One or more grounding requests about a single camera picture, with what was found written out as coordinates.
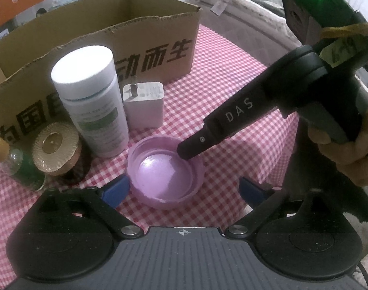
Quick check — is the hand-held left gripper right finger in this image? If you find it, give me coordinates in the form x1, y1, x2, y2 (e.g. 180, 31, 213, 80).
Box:
225, 177, 338, 242

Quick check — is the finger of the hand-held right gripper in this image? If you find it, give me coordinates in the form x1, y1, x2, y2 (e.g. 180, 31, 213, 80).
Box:
177, 124, 217, 160

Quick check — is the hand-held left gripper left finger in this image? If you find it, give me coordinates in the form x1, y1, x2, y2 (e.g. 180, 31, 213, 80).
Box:
23, 174, 144, 242

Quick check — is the purple plastic lid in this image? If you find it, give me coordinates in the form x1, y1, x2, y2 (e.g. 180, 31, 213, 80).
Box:
127, 136, 204, 210

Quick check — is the white charger plug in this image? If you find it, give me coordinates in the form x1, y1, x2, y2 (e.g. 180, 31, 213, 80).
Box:
122, 75, 165, 130

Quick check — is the gold lid jar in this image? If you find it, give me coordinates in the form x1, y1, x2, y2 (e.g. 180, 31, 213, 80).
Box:
31, 122, 92, 185

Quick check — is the green dropper bottle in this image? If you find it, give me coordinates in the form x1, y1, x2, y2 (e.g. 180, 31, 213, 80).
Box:
0, 131, 47, 192

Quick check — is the white pill bottle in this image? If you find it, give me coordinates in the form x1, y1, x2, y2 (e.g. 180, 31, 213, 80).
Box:
51, 45, 130, 158

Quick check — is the brown cardboard box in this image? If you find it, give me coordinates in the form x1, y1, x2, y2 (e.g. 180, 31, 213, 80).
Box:
0, 0, 203, 136

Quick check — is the person's right hand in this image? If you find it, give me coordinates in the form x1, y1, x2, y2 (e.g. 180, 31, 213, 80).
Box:
308, 92, 368, 188

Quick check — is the pink checkered tablecloth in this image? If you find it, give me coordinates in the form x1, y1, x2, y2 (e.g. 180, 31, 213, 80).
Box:
0, 24, 299, 284

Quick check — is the grey quilted mattress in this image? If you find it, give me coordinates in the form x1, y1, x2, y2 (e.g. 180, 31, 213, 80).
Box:
199, 6, 311, 70

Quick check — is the white fleece blanket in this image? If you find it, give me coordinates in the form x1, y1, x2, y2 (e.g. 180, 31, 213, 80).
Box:
179, 0, 293, 46

